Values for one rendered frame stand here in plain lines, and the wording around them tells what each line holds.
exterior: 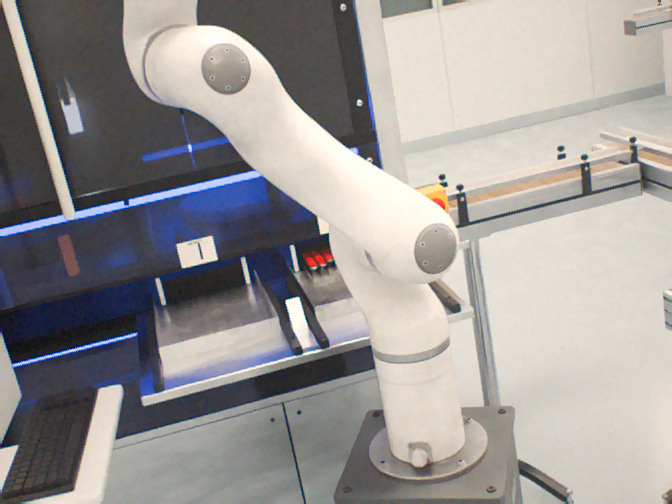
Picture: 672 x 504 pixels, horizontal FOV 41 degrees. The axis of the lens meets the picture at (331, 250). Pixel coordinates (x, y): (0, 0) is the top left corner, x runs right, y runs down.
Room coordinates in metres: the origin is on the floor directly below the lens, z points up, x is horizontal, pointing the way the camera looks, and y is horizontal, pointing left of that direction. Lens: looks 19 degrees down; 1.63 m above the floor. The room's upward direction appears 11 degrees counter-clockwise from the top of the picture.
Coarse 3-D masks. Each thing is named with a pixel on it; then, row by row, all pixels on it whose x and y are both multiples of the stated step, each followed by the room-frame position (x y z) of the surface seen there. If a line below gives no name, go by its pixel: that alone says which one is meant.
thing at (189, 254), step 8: (200, 240) 2.00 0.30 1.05; (208, 240) 2.00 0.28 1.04; (184, 248) 1.99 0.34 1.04; (192, 248) 1.99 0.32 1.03; (208, 248) 2.00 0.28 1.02; (184, 256) 1.99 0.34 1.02; (192, 256) 1.99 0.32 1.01; (208, 256) 2.00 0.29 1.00; (216, 256) 2.00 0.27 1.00; (184, 264) 1.99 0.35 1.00; (192, 264) 1.99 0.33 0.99
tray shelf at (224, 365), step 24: (144, 312) 2.04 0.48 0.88; (288, 312) 1.86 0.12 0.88; (360, 312) 1.79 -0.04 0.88; (144, 336) 1.88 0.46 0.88; (264, 336) 1.76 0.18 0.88; (336, 336) 1.69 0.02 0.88; (360, 336) 1.66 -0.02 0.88; (144, 360) 1.75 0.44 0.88; (192, 360) 1.70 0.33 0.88; (216, 360) 1.68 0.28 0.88; (240, 360) 1.66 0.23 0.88; (264, 360) 1.64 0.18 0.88; (288, 360) 1.62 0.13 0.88; (312, 360) 1.63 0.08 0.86; (144, 384) 1.63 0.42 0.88; (168, 384) 1.61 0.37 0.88; (192, 384) 1.59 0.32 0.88; (216, 384) 1.60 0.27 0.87
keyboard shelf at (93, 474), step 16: (112, 400) 1.74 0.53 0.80; (96, 416) 1.68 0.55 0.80; (112, 416) 1.67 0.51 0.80; (96, 432) 1.61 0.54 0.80; (112, 432) 1.61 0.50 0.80; (16, 448) 1.62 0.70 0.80; (96, 448) 1.54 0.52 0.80; (112, 448) 1.56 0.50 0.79; (0, 464) 1.56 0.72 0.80; (96, 464) 1.48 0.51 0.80; (0, 480) 1.50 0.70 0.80; (80, 480) 1.43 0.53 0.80; (96, 480) 1.42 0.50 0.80; (64, 496) 1.39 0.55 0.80; (80, 496) 1.38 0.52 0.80; (96, 496) 1.38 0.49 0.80
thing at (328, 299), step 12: (288, 264) 2.09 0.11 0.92; (300, 276) 2.08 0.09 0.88; (336, 276) 2.03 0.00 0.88; (300, 288) 1.94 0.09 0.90; (312, 288) 1.98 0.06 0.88; (324, 288) 1.96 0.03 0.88; (336, 288) 1.95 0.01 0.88; (312, 300) 1.90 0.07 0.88; (324, 300) 1.89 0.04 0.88; (336, 300) 1.88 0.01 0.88; (348, 300) 1.79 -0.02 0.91; (324, 312) 1.78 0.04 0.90; (336, 312) 1.78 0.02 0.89; (348, 312) 1.79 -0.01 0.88
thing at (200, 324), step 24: (240, 288) 2.07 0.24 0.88; (168, 312) 2.00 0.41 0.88; (192, 312) 1.97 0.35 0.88; (216, 312) 1.94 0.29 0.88; (240, 312) 1.91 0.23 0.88; (264, 312) 1.89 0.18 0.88; (168, 336) 1.85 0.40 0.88; (192, 336) 1.82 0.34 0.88; (216, 336) 1.74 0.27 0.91; (240, 336) 1.75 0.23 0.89; (168, 360) 1.72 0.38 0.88
